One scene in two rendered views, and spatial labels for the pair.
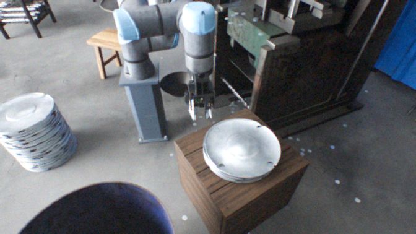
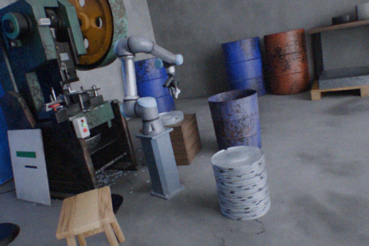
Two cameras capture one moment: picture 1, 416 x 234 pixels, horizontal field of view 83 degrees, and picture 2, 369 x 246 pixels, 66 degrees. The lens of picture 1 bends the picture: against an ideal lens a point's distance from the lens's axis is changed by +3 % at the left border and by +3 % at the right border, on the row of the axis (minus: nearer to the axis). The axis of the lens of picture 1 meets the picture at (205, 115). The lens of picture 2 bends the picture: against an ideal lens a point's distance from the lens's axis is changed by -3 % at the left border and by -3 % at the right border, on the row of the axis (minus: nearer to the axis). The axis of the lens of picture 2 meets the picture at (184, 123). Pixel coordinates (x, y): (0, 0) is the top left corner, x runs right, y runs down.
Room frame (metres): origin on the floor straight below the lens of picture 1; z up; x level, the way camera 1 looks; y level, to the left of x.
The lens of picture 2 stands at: (1.92, 1.98, 0.95)
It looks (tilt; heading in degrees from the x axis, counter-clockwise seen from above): 15 degrees down; 234
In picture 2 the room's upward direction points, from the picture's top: 12 degrees counter-clockwise
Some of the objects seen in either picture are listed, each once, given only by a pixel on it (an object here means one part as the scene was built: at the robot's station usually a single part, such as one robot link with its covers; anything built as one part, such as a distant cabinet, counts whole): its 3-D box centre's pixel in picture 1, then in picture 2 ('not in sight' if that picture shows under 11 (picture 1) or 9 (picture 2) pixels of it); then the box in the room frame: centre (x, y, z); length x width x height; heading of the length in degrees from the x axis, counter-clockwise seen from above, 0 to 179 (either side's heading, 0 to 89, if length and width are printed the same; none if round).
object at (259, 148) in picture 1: (242, 145); (166, 115); (0.57, -0.14, 0.40); 0.29 x 0.29 x 0.01
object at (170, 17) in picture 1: (180, 17); (163, 62); (0.63, 0.07, 0.87); 0.11 x 0.11 x 0.08; 21
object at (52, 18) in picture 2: not in sight; (49, 32); (1.27, -0.42, 1.27); 0.21 x 0.12 x 0.34; 115
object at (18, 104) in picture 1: (21, 111); (237, 156); (0.85, 0.92, 0.32); 0.29 x 0.29 x 0.01
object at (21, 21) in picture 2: not in sight; (17, 28); (1.50, -0.34, 1.31); 0.22 x 0.12 x 0.22; 115
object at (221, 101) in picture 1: (251, 94); (101, 167); (1.22, -0.30, 0.14); 0.59 x 0.10 x 0.05; 115
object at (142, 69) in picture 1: (138, 63); (152, 124); (1.00, 0.33, 0.50); 0.15 x 0.15 x 0.10
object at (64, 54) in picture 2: not in sight; (61, 61); (1.25, -0.39, 1.04); 0.17 x 0.15 x 0.30; 115
